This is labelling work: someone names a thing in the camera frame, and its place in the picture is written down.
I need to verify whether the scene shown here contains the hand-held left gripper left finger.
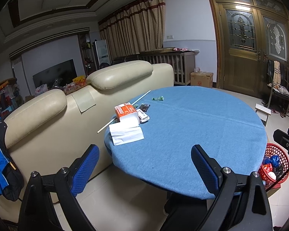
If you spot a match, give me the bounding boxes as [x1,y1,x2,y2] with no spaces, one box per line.
[18,144,100,231]

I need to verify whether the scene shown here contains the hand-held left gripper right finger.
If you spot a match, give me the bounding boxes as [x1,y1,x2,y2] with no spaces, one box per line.
[160,145,273,231]

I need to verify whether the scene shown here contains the red plastic basket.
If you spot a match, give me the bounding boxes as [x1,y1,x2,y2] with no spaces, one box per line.
[258,143,289,189]

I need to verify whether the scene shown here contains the blue plastic bag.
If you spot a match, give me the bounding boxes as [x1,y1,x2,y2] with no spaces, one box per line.
[268,155,280,167]

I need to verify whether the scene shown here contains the white small stool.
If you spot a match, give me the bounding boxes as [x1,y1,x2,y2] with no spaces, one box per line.
[255,103,272,127]

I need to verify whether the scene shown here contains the black metal chair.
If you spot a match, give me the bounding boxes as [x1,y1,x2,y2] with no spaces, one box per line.
[266,60,289,118]

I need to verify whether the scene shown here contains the blue tablecloth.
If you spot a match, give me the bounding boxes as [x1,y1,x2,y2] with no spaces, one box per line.
[104,86,268,200]

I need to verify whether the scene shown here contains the beige leather sofa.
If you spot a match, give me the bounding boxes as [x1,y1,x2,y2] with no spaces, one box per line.
[3,60,174,203]

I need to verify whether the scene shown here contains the white tissue paper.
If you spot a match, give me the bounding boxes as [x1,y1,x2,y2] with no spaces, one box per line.
[109,121,145,146]

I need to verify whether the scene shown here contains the beige striped scarf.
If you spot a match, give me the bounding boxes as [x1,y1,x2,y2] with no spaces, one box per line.
[273,61,281,89]

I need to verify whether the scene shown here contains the orange tissue packet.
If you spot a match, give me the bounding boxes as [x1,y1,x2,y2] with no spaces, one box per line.
[114,102,139,126]

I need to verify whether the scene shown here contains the white small packet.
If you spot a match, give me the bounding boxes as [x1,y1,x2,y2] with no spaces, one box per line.
[135,109,151,124]

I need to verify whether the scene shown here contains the yellow snack box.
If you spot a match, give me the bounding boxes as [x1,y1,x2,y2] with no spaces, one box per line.
[72,76,86,86]

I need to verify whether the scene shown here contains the white thin stick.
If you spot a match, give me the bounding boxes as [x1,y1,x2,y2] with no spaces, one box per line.
[97,90,151,133]

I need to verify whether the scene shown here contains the brown cardboard box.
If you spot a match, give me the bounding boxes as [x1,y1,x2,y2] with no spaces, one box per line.
[190,71,214,88]

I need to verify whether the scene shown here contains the white and red plastic bag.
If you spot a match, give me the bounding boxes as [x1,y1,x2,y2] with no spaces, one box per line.
[34,84,49,95]

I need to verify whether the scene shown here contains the black flat television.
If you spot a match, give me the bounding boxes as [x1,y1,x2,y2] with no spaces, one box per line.
[32,59,78,89]

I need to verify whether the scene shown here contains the wooden crib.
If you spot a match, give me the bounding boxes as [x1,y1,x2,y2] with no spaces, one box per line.
[138,48,195,86]

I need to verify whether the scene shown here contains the cluttered wooden shelf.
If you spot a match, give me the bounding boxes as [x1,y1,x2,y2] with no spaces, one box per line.
[0,78,24,116]

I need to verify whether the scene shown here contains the dark display cabinet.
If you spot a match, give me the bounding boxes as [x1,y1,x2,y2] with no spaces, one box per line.
[78,34,97,77]

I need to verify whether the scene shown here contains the white air conditioner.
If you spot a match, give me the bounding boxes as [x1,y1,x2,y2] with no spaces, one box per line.
[94,39,111,66]

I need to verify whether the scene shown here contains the beige striped curtain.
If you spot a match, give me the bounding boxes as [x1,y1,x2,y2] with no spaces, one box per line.
[99,0,166,59]

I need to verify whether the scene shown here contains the flat ceiling light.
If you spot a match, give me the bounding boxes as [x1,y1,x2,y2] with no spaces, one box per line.
[42,0,76,10]

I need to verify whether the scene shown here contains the black cable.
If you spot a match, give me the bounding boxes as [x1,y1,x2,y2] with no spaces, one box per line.
[266,166,289,193]

